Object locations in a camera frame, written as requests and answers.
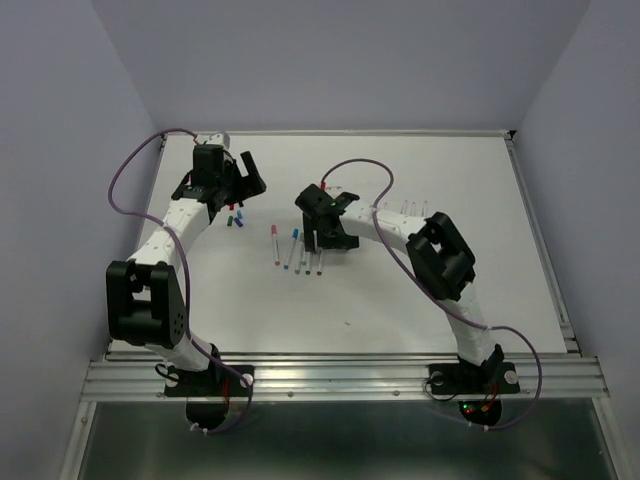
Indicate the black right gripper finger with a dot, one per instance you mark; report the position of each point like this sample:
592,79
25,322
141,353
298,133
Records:
309,229
340,242

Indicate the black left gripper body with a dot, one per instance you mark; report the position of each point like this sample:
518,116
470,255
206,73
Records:
231,181

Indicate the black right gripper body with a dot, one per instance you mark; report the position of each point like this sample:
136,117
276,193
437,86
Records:
321,234

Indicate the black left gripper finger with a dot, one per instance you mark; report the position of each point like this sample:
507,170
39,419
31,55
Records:
226,197
253,183

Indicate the grey capped marker pen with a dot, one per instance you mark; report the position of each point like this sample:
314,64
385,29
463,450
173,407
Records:
300,257

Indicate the brown capped marker pen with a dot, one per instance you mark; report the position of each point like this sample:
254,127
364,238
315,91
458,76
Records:
320,264

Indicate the dark green capped marker pen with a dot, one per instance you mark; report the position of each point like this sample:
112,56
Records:
309,263

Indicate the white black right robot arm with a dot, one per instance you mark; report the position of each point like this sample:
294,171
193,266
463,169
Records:
441,261

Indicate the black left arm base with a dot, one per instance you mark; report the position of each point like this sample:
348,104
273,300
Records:
217,401

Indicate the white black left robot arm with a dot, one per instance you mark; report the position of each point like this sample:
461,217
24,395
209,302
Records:
148,295

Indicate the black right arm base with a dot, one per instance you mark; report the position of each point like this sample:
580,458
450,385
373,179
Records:
478,400

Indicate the blue capped marker pen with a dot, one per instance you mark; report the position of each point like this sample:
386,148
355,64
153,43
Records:
291,249

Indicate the pink capped marker pen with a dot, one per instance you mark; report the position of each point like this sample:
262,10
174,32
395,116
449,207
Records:
275,245

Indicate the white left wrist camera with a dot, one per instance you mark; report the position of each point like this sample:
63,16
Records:
217,138

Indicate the aluminium rail frame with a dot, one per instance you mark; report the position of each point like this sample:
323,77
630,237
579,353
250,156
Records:
340,359

